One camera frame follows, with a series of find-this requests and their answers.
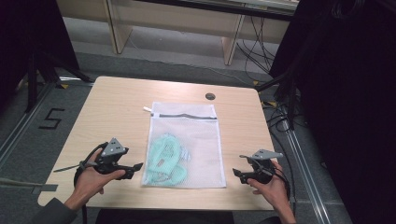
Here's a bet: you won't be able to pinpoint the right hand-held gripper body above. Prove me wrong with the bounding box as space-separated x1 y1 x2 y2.
246 148 285 185

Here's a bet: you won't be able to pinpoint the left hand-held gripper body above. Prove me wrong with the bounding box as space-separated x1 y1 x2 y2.
92 137 130 175

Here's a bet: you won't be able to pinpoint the white mesh laundry bag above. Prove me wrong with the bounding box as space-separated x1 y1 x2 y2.
141 101 228 190

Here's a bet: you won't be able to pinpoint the person's right hand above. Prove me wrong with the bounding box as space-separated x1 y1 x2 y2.
247 160 291 208

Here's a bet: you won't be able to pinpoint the person's left hand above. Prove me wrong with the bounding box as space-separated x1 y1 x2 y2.
71 150 127 206

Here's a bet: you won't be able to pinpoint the mint green garment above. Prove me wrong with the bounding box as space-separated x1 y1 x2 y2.
145 133 190 188

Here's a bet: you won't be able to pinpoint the person's dark lap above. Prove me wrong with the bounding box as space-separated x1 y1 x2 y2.
94 208 235 224

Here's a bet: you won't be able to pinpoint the black metal stand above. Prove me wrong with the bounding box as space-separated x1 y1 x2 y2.
254 69 302 131

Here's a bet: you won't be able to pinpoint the grey tape strip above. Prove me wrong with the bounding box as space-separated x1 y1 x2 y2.
30 183 60 196

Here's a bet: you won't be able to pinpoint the black tripod stand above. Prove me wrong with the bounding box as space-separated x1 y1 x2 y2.
23 50 94 114

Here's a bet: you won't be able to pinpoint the black curtain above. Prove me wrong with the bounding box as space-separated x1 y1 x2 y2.
268 0 396 224
0 0 80 108

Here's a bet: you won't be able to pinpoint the light wooden bench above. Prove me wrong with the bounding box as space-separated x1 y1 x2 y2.
55 0 301 66

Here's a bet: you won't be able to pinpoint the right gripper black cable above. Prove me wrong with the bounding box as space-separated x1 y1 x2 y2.
265 163 297 217

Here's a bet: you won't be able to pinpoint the metal floor rail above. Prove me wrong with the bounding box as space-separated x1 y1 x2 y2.
280 119 333 224
0 81 55 171

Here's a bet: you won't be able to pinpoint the grey cable tie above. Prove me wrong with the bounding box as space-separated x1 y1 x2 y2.
52 161 96 174

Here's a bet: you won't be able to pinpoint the black floor cables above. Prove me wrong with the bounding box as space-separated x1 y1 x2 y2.
261 98 297 204

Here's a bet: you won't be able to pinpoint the grey floor cable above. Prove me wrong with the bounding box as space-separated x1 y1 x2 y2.
0 177 42 189

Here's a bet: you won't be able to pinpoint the hanging black cable bundle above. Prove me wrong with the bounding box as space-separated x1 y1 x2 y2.
235 15 278 82

